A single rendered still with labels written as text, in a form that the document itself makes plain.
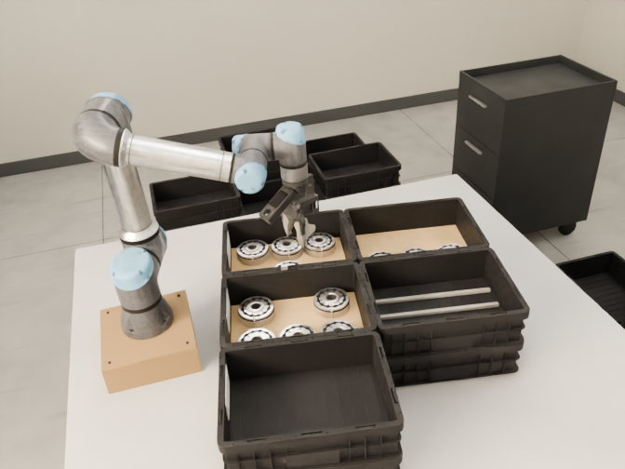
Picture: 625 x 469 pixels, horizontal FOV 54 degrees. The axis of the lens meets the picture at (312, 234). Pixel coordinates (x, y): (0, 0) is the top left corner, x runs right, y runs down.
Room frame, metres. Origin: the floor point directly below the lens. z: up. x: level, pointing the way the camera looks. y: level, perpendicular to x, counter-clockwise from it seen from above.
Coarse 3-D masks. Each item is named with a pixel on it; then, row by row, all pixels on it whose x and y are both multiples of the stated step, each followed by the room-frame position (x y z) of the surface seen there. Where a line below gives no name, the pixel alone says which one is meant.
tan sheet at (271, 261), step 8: (336, 240) 1.72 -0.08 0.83; (232, 248) 1.71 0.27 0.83; (336, 248) 1.67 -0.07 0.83; (232, 256) 1.67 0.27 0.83; (272, 256) 1.66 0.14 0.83; (304, 256) 1.64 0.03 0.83; (328, 256) 1.64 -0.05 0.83; (336, 256) 1.63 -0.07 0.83; (344, 256) 1.63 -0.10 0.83; (232, 264) 1.62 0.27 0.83; (240, 264) 1.62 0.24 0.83; (264, 264) 1.61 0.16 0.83; (272, 264) 1.61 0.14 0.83
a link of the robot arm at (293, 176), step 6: (282, 168) 1.49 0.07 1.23; (300, 168) 1.48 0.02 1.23; (306, 168) 1.50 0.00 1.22; (282, 174) 1.49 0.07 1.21; (288, 174) 1.48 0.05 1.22; (294, 174) 1.48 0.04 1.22; (300, 174) 1.48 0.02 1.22; (306, 174) 1.50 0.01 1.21; (288, 180) 1.48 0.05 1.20; (294, 180) 1.48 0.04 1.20; (300, 180) 1.48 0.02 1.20
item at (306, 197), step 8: (312, 176) 1.53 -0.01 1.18; (288, 184) 1.48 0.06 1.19; (296, 184) 1.48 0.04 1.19; (304, 184) 1.49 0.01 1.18; (312, 184) 1.53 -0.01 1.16; (296, 192) 1.50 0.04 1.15; (304, 192) 1.51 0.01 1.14; (312, 192) 1.53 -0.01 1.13; (296, 200) 1.49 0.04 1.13; (304, 200) 1.49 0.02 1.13; (312, 200) 1.50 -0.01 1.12; (288, 208) 1.50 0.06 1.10; (296, 208) 1.47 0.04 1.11; (304, 208) 1.50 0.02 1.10; (312, 208) 1.50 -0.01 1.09; (296, 216) 1.47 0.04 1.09
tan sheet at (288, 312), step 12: (288, 300) 1.43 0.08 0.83; (300, 300) 1.42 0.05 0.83; (312, 300) 1.42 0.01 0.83; (276, 312) 1.37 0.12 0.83; (288, 312) 1.37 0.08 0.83; (300, 312) 1.37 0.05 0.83; (312, 312) 1.36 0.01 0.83; (348, 312) 1.35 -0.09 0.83; (240, 324) 1.33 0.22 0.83; (276, 324) 1.32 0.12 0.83; (288, 324) 1.32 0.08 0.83; (312, 324) 1.31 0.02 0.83; (324, 324) 1.31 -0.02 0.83; (360, 324) 1.30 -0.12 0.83; (240, 336) 1.28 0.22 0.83; (276, 336) 1.27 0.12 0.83
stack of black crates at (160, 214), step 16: (192, 176) 2.72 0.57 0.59; (160, 192) 2.67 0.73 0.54; (176, 192) 2.69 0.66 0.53; (192, 192) 2.71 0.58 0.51; (208, 192) 2.73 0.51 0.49; (224, 192) 2.73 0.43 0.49; (160, 208) 2.60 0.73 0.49; (176, 208) 2.41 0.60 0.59; (192, 208) 2.43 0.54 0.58; (208, 208) 2.46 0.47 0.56; (224, 208) 2.48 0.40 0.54; (240, 208) 2.52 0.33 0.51; (160, 224) 2.40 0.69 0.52; (176, 224) 2.42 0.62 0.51; (192, 224) 2.43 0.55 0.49
